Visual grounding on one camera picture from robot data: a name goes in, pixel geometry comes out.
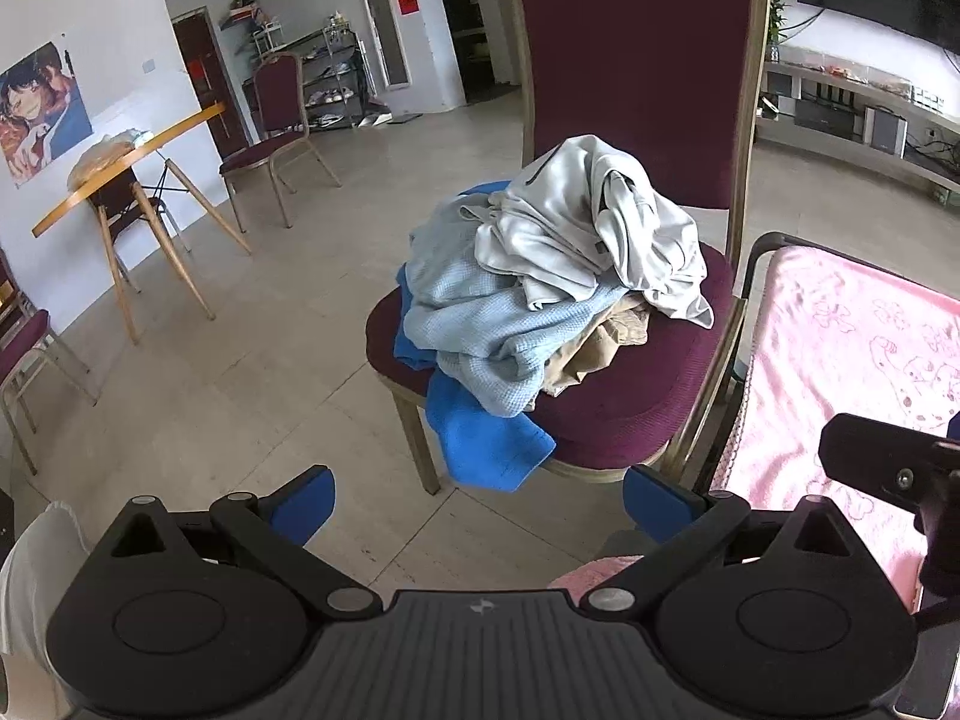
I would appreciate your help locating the wall poster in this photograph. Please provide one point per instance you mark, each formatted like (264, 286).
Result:
(37, 105)

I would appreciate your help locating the white cloth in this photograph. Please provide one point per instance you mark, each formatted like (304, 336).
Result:
(37, 577)

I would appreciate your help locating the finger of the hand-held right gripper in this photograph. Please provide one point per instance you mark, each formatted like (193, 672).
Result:
(877, 461)

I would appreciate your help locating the black receiver box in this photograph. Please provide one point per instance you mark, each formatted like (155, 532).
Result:
(825, 118)

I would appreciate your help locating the white sweatshirt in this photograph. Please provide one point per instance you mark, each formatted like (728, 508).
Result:
(555, 225)

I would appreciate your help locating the white television console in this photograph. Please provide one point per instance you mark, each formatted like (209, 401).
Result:
(825, 146)

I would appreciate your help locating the wooden table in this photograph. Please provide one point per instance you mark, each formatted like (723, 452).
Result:
(112, 172)

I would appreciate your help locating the metal shoe rack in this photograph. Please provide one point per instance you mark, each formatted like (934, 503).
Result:
(330, 75)

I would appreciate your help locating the black chair with metal legs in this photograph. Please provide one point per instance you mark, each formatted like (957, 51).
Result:
(124, 204)

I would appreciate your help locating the pink printed blanket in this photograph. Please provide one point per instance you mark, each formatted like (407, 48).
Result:
(810, 360)

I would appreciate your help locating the cluttered white shelf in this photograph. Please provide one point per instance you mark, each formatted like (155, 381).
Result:
(251, 19)

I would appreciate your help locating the small silver speaker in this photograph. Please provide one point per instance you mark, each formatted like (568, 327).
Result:
(885, 131)

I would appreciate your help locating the maroon chair with gold frame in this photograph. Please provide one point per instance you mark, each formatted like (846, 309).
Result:
(277, 94)
(22, 337)
(637, 52)

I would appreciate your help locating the potted green plant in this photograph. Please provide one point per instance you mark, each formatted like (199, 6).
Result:
(777, 22)

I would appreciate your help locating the tall standing mirror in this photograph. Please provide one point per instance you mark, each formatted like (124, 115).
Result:
(382, 22)

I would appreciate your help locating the plastic bag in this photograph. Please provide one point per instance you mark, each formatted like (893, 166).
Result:
(97, 157)

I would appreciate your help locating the light blue waffle garment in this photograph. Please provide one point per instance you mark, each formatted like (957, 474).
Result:
(480, 315)

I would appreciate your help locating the beige garment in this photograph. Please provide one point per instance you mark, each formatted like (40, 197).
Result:
(592, 360)

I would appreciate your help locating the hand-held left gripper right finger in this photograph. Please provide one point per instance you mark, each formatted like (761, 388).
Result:
(660, 502)

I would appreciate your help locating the dark red door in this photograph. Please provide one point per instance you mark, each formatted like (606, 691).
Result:
(199, 67)

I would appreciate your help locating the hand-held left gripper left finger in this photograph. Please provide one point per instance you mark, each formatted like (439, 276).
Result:
(300, 510)

